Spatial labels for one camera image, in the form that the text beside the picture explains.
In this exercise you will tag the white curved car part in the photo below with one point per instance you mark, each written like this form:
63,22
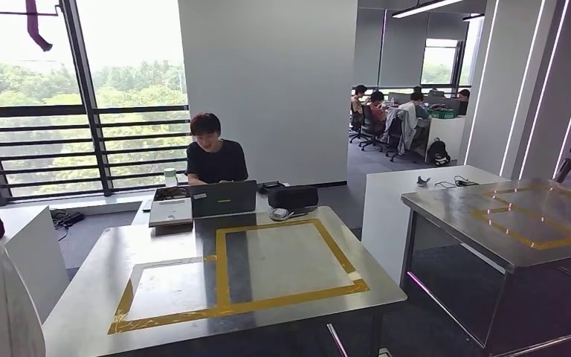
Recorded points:
0,300

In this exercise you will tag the steel workbench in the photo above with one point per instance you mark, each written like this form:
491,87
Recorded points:
443,222
275,256

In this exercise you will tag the small black device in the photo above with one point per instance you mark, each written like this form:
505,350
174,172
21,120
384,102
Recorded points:
271,186

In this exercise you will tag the black carrying case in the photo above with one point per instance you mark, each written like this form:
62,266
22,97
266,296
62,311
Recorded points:
293,197

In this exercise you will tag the white desk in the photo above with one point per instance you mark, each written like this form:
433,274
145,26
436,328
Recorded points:
263,202
445,138

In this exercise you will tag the dark open laptop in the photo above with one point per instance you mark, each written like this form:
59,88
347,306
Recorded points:
224,199

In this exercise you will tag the seated person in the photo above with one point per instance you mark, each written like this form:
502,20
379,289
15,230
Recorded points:
464,101
378,108
358,101
419,106
216,162

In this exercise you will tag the black office chair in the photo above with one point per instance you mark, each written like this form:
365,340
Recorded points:
394,150
371,135
355,130

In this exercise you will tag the white table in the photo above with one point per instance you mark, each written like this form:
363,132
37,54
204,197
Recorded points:
389,222
29,246

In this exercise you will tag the white cup green lid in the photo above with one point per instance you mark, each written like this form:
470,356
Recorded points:
170,178

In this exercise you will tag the white closed laptop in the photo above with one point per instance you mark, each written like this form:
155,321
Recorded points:
171,212

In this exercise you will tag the grey jacket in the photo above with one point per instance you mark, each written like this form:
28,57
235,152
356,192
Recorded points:
403,128

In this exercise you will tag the small grey curved object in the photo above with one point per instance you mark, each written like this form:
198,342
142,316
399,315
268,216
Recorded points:
423,181

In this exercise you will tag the black backpack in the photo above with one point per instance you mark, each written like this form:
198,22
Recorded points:
438,153

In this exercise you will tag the green plastic crate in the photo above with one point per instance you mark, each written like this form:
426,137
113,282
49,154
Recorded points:
442,114

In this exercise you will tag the black window railing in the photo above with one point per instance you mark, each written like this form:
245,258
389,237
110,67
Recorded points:
88,98

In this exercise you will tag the long ceiling light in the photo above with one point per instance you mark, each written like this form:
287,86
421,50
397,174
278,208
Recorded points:
423,7

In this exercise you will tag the purple hanging ribbon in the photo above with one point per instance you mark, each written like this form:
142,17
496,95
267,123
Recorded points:
34,24

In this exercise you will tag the black stanchion post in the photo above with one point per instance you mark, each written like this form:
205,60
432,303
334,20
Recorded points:
564,170

